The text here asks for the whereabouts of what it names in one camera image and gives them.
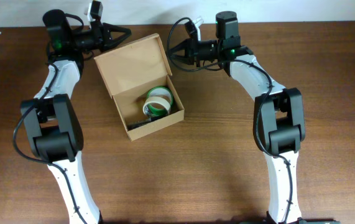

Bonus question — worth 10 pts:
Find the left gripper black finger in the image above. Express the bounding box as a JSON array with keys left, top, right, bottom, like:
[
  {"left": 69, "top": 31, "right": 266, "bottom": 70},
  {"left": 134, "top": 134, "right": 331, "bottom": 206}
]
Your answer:
[
  {"left": 107, "top": 24, "right": 131, "bottom": 34},
  {"left": 110, "top": 33, "right": 131, "bottom": 49}
]

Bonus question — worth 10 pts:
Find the right black cable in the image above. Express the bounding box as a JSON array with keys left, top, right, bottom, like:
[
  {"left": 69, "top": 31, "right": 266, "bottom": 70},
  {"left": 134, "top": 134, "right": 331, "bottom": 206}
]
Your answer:
[{"left": 166, "top": 17, "right": 295, "bottom": 224}]

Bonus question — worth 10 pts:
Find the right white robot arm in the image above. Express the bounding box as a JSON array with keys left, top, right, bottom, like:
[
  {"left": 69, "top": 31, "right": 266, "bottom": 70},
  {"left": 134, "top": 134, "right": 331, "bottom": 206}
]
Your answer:
[{"left": 167, "top": 11, "right": 305, "bottom": 223}]

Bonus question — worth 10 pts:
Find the green tape roll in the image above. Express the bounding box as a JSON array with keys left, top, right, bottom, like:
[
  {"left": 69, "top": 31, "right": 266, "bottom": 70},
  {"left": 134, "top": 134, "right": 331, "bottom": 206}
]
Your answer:
[{"left": 142, "top": 86, "right": 174, "bottom": 117}]

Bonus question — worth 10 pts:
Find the black and white marker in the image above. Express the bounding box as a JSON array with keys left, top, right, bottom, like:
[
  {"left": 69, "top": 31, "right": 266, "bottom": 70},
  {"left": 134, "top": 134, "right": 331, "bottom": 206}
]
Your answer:
[{"left": 127, "top": 116, "right": 164, "bottom": 130}]

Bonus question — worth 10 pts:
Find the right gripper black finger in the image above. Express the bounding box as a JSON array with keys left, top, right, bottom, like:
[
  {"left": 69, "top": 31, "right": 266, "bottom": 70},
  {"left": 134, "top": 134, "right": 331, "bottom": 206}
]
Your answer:
[
  {"left": 169, "top": 55, "right": 193, "bottom": 65},
  {"left": 168, "top": 42, "right": 191, "bottom": 56}
]

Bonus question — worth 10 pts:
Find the brown cardboard box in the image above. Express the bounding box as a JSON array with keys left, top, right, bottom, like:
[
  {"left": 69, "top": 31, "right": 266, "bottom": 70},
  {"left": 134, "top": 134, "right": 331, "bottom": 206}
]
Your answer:
[{"left": 95, "top": 34, "right": 185, "bottom": 141}]

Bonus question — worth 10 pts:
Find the white masking tape roll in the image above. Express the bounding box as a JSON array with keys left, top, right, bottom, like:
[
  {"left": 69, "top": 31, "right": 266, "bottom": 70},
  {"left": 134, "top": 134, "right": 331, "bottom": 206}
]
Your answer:
[{"left": 142, "top": 96, "right": 171, "bottom": 117}]

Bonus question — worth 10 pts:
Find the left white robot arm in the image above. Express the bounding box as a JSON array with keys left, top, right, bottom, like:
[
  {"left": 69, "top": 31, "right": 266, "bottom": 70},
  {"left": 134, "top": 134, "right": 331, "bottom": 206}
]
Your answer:
[{"left": 12, "top": 1, "right": 131, "bottom": 223}]

